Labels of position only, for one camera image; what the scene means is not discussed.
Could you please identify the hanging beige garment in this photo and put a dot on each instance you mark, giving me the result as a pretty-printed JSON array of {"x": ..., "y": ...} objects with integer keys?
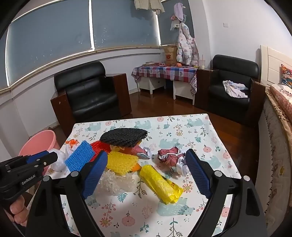
[{"x": 154, "y": 5}]

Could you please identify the white headboard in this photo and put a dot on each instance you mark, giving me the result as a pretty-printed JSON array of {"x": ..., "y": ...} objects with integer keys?
[{"x": 271, "y": 61}]

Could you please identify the purple hat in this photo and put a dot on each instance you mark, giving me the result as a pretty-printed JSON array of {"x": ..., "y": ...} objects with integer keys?
[{"x": 178, "y": 12}]

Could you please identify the red white paper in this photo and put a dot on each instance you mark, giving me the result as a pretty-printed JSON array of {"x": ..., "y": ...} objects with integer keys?
[{"x": 175, "y": 159}]

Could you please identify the red foam net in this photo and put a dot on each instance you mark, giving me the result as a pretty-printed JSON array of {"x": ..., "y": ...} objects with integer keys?
[{"x": 99, "y": 146}]

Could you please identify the white plastic bag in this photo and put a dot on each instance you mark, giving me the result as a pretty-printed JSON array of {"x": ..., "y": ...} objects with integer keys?
[{"x": 62, "y": 156}]

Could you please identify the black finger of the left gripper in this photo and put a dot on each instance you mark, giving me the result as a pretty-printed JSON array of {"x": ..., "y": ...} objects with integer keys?
[{"x": 47, "y": 160}]

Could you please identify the black leather armchair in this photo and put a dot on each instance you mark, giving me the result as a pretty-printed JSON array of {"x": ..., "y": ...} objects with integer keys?
[
  {"x": 86, "y": 93},
  {"x": 211, "y": 96}
]

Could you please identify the plastic cup with straw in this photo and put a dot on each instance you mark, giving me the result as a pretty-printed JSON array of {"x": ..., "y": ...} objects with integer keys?
[{"x": 202, "y": 63}]

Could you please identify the floral children's jacket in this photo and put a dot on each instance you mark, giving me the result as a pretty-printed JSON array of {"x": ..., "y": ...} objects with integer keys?
[{"x": 187, "y": 51}]

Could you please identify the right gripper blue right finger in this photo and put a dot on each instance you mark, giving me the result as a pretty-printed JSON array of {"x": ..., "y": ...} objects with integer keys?
[{"x": 201, "y": 173}]

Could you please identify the black foam net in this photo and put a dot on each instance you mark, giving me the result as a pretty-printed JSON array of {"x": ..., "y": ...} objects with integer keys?
[{"x": 124, "y": 137}]

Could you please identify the bed with quilt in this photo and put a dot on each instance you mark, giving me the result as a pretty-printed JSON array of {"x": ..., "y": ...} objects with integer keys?
[{"x": 273, "y": 182}]

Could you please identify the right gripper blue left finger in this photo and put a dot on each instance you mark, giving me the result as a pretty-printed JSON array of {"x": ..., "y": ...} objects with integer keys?
[{"x": 92, "y": 172}]

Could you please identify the person's left hand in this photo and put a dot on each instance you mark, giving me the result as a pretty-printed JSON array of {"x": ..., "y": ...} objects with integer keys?
[{"x": 19, "y": 212}]

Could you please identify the pink plastic bucket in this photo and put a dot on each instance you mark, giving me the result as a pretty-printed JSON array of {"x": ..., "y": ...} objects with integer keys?
[{"x": 42, "y": 141}]

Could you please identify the yellow plastic bag roll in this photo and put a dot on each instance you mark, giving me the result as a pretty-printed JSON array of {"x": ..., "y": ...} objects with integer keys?
[{"x": 165, "y": 189}]

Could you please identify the colourful pillow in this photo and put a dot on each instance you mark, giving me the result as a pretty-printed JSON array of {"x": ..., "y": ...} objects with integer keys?
[{"x": 286, "y": 76}]

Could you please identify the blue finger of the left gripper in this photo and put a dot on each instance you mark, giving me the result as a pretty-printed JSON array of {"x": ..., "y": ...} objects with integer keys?
[{"x": 32, "y": 158}]

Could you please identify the cloth on armchair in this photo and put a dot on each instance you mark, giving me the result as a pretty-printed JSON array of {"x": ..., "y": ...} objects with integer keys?
[{"x": 235, "y": 90}]

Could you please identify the checkered tablecloth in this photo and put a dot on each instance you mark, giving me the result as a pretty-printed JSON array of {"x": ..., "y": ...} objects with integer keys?
[{"x": 183, "y": 74}]

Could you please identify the brown paper bag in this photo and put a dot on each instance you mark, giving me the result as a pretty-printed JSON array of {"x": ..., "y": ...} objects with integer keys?
[{"x": 170, "y": 55}]

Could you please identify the blue foam net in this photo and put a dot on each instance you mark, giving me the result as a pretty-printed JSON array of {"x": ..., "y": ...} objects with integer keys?
[{"x": 82, "y": 155}]

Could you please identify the clear bubble wrap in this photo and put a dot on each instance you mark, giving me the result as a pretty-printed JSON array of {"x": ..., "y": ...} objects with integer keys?
[{"x": 114, "y": 184}]

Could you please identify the black leather armchair left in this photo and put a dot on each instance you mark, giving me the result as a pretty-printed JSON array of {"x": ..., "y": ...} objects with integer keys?
[{"x": 86, "y": 93}]

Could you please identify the orange peel piece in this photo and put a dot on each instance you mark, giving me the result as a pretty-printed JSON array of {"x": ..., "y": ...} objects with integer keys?
[{"x": 72, "y": 142}]

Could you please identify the black leather armchair right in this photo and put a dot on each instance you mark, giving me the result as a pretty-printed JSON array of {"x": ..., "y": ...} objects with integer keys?
[{"x": 211, "y": 96}]

